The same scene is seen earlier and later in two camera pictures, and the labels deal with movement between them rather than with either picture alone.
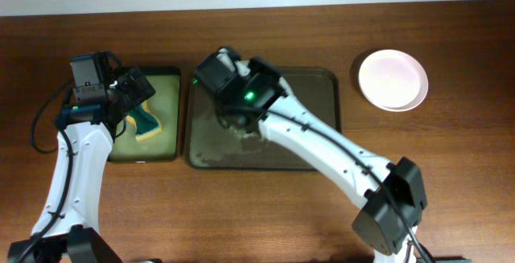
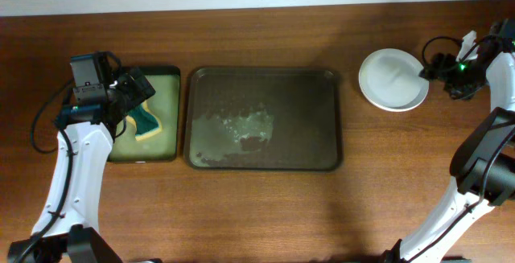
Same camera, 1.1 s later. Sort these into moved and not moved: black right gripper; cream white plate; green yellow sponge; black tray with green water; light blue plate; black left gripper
Moved: black right gripper; light blue plate
Not moved: cream white plate; black tray with green water; green yellow sponge; black left gripper
